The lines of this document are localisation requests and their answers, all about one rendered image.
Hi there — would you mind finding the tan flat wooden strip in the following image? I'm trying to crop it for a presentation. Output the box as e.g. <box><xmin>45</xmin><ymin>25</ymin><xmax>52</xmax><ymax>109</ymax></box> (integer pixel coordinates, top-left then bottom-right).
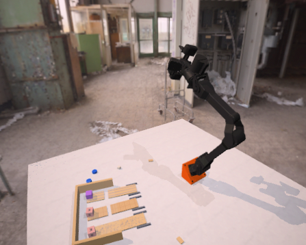
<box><xmin>114</xmin><ymin>184</ymin><xmax>137</xmax><ymax>197</ymax></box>

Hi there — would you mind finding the peach strip with grey dots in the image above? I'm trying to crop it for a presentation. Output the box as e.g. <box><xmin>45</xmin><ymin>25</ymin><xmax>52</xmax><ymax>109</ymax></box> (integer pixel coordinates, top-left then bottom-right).
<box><xmin>120</xmin><ymin>213</ymin><xmax>146</xmax><ymax>231</ymax></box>

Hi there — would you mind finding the orange flat strip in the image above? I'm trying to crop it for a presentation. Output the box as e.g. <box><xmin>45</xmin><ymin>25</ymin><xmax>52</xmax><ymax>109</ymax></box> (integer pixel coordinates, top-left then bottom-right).
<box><xmin>116</xmin><ymin>198</ymin><xmax>138</xmax><ymax>213</ymax></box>

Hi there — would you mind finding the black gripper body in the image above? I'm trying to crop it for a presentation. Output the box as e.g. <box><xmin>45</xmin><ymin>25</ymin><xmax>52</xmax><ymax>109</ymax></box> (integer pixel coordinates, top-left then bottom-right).
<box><xmin>169</xmin><ymin>44</ymin><xmax>197</xmax><ymax>80</ymax></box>

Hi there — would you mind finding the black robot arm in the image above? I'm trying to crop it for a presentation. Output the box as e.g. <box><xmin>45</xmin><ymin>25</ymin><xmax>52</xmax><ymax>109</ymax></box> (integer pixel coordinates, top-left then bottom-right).
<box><xmin>167</xmin><ymin>54</ymin><xmax>246</xmax><ymax>177</ymax></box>

